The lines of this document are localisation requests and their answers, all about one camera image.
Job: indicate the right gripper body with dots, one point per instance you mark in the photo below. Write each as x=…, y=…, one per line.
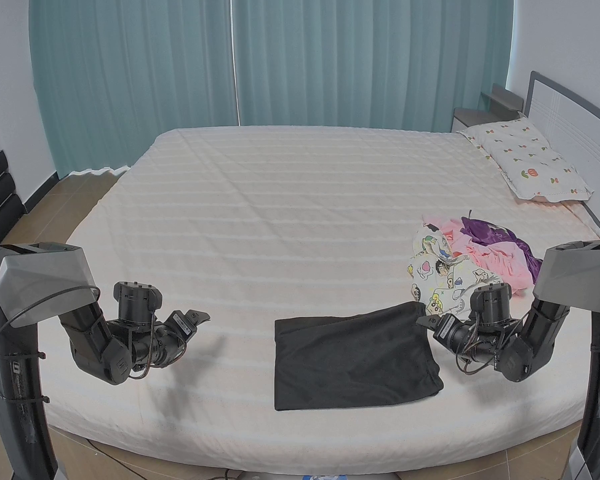
x=455, y=335

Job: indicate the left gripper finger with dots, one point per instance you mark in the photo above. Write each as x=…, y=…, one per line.
x=200, y=316

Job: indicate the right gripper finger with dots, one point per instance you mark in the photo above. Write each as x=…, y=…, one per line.
x=430, y=322

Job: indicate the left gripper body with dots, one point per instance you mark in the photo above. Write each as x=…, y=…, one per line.
x=172, y=335

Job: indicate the black T-shirt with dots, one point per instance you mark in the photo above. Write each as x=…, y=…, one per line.
x=350, y=363

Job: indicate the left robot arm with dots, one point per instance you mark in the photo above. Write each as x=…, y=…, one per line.
x=25, y=343

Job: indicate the bed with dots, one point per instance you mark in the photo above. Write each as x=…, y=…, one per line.
x=280, y=208

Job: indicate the white printed pyjama garment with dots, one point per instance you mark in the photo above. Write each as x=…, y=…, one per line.
x=440, y=273

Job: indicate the pink garment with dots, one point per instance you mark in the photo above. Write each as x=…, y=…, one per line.
x=500, y=260

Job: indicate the purple garment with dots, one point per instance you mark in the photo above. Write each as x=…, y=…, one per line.
x=482, y=230

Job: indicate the white printed pillow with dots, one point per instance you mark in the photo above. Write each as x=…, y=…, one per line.
x=525, y=155

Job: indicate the grey white bedside table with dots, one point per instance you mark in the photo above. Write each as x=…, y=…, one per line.
x=477, y=117

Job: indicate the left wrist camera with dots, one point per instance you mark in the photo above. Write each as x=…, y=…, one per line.
x=156, y=300

